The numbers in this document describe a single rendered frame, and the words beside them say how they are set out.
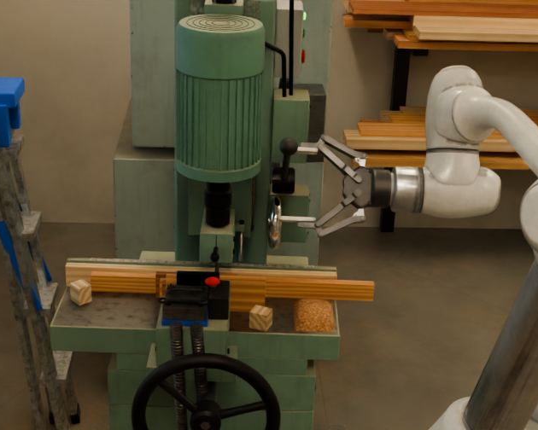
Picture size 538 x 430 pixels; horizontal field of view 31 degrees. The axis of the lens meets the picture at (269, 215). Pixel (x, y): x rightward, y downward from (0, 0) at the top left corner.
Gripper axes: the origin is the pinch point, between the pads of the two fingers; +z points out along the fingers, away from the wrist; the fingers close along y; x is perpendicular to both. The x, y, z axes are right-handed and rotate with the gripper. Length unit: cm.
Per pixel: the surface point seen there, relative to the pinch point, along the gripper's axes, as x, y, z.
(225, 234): -16.7, -8.2, 11.9
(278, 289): -27.7, -18.6, 0.0
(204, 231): -17.2, -7.8, 16.4
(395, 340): -190, -25, -49
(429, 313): -209, -13, -65
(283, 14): -22.5, 42.5, 1.6
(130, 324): -17.2, -27.9, 30.8
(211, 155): -3.8, 5.9, 15.1
